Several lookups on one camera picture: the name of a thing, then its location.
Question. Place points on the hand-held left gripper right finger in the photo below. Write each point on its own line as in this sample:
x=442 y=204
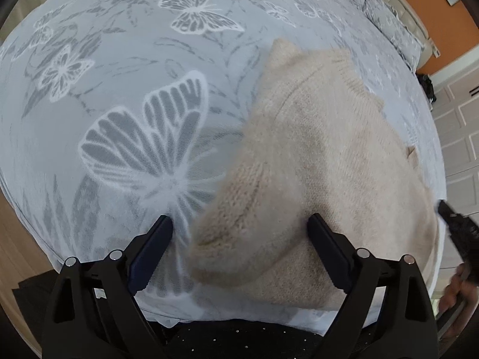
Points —
x=329 y=254

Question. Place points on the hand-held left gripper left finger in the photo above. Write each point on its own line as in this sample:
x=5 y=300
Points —
x=149 y=258

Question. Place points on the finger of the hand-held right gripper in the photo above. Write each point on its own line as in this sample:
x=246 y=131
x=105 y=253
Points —
x=462 y=232

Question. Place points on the beige sweater with black hearts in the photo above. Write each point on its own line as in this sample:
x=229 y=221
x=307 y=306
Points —
x=329 y=164

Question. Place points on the person's right hand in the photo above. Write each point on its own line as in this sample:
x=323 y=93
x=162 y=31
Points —
x=454 y=293

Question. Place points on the white wardrobe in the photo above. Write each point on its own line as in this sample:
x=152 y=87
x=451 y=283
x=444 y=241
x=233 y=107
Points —
x=462 y=131

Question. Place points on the person's dark sparkly clothing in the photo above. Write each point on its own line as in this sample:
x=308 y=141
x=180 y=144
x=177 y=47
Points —
x=243 y=338

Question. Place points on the black bag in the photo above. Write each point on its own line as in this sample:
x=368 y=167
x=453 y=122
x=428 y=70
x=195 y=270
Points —
x=427 y=89

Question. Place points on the grey butterfly bedspread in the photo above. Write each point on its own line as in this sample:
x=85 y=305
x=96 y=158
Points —
x=131 y=101

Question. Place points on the grey floral pillow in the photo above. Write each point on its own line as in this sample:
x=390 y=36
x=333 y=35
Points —
x=389 y=26

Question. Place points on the beige padded headboard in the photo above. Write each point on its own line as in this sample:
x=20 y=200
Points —
x=404 y=11

